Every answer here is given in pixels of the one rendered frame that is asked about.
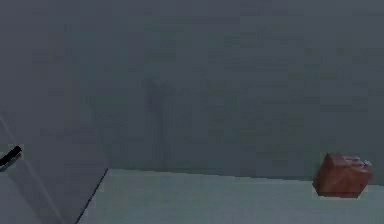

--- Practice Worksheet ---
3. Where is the red-brown box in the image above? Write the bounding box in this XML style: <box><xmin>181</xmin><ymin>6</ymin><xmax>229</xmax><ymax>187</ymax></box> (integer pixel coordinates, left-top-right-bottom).
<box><xmin>312</xmin><ymin>152</ymin><xmax>375</xmax><ymax>200</ymax></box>

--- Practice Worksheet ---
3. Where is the grey room door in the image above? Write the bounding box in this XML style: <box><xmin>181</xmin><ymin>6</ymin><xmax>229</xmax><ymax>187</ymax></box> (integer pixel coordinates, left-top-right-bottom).
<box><xmin>0</xmin><ymin>109</ymin><xmax>110</xmax><ymax>224</ymax></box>

